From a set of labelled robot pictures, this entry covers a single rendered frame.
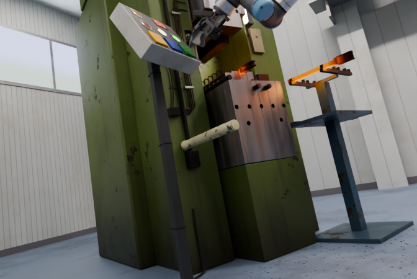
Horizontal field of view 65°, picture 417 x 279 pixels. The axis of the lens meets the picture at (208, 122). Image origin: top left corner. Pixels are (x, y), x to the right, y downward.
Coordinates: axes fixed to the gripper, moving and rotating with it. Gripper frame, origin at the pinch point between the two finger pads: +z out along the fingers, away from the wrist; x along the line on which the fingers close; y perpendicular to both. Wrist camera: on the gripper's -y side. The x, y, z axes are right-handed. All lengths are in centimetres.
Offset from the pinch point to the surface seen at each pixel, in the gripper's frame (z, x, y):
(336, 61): -36, 60, 35
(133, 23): 4.6, -27.0, -7.3
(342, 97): -16, 324, -8
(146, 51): 7.8, -26.7, 6.4
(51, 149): 311, 166, -212
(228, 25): -12, 44, -21
